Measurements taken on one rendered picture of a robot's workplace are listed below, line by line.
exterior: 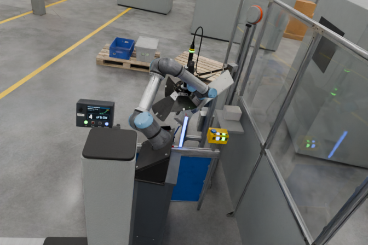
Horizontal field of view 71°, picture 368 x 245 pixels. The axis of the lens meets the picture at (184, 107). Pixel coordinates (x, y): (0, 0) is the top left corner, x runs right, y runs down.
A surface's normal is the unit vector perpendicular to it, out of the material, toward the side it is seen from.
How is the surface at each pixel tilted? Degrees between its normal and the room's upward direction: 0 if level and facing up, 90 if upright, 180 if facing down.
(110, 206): 90
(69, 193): 0
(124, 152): 0
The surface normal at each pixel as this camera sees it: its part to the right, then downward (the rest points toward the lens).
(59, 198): 0.16, -0.82
